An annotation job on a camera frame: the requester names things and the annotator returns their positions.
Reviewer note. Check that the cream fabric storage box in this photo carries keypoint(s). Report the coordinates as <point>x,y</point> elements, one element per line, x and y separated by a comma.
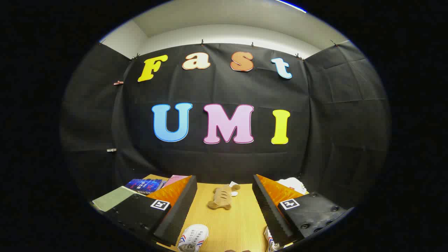
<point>113,198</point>

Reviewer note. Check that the brown plush toy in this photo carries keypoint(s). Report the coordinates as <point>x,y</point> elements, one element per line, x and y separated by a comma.
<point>222,199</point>

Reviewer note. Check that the black backdrop cloth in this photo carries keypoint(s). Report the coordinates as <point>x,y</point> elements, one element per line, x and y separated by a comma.
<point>227,87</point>

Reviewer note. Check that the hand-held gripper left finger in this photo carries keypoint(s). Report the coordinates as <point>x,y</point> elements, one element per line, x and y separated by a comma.
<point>180,210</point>

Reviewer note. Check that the blue book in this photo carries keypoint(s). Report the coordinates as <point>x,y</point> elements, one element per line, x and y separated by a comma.
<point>143,184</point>

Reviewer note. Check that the white shoe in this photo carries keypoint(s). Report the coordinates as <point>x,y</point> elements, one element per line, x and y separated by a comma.
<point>192,236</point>
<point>270,241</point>

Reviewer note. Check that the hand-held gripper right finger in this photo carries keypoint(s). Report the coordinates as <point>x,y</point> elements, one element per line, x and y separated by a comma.
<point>267,210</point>

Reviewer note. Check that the pink book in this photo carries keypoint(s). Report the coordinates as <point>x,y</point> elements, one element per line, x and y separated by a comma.
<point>173,180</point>

